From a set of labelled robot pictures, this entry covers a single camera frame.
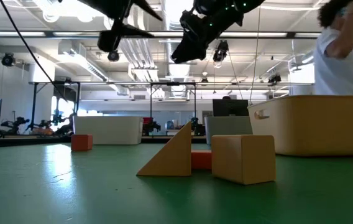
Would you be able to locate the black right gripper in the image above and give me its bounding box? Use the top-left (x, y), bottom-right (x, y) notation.
top-left (170, 0), bottom-right (266, 65)

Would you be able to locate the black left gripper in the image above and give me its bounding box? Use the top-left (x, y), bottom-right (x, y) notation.
top-left (76, 0), bottom-right (163, 53)

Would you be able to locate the yellow triangle block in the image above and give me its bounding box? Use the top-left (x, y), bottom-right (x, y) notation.
top-left (136, 121), bottom-right (192, 177)

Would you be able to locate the red rectangular block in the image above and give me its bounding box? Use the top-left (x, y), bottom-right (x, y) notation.
top-left (190, 150), bottom-right (213, 170)

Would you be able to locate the yellow cube block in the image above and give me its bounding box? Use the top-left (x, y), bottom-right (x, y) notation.
top-left (211, 134), bottom-right (277, 185)

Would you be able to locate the red cube block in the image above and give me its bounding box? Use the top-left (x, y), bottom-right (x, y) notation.
top-left (70, 134), bottom-right (94, 152)

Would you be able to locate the black monitor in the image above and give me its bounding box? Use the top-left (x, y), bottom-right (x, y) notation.
top-left (212, 99), bottom-right (250, 118)

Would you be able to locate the distant blue black robot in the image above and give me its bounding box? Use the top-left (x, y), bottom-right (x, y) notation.
top-left (176, 116), bottom-right (206, 137)

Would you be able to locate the grey plastic bin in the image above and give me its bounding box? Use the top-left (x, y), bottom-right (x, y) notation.
top-left (204, 116), bottom-right (254, 146)

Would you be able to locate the distant red black robot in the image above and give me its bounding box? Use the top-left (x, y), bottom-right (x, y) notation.
top-left (142, 116), bottom-right (162, 136)

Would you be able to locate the white plastic bin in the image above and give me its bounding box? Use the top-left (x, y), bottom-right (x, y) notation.
top-left (73, 116), bottom-right (144, 146)

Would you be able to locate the small orange object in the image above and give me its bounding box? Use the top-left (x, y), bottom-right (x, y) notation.
top-left (32, 127), bottom-right (55, 136)

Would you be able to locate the yellow plastic bin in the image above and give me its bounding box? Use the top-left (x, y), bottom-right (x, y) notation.
top-left (247, 95), bottom-right (353, 157)

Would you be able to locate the green table mat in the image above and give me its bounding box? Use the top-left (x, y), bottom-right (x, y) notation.
top-left (0, 143), bottom-right (353, 224)

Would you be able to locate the silver ceiling air duct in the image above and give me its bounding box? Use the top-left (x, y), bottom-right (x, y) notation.
top-left (160, 0), bottom-right (207, 97)

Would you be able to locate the black metal workstation frame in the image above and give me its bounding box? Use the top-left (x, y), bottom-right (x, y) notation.
top-left (149, 82), bottom-right (197, 128)
top-left (29, 80), bottom-right (81, 131)

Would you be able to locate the ceiling light rail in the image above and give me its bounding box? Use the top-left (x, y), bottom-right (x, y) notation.
top-left (0, 30), bottom-right (320, 39)

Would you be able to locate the thin hanging cable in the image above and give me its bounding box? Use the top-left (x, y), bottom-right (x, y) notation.
top-left (248, 6), bottom-right (262, 105)

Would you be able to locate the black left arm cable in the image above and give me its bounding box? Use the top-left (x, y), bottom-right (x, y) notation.
top-left (0, 0), bottom-right (69, 103)

